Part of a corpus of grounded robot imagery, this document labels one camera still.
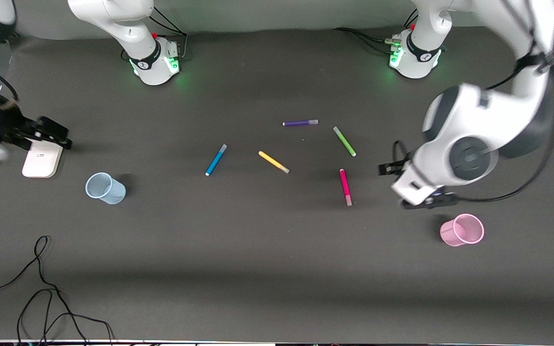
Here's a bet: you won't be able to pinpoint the black arm base cables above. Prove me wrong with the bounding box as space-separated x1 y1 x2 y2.
332 10 419 56
145 7 189 61

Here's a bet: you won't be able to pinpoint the white stand with flat base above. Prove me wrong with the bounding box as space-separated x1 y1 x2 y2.
22 138 63 178

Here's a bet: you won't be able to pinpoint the black left arm base cables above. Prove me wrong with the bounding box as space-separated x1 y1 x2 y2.
332 10 419 56

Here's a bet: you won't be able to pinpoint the black right arm base cables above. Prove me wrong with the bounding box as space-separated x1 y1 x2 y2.
145 7 189 61

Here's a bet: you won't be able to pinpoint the light blue mesh cup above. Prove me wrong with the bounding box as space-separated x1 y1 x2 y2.
85 172 126 205

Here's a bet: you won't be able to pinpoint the dark grey table cloth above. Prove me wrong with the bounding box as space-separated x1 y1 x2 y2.
0 24 554 344

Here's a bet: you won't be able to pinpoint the yellow marker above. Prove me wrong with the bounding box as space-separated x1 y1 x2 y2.
258 150 290 174

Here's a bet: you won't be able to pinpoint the blue marker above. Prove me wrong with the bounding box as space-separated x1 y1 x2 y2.
205 144 228 176

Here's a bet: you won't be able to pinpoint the pink mesh cup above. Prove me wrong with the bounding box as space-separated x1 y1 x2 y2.
440 213 485 247

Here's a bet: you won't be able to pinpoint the thin black loose cable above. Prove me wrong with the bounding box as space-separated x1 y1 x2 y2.
0 235 115 346

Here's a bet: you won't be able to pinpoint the pink marker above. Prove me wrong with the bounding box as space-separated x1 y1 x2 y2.
339 169 353 207

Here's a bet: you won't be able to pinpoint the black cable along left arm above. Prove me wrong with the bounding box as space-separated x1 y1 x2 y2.
450 0 554 202

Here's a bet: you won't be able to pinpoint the green marker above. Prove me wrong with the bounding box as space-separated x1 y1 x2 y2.
333 126 357 157

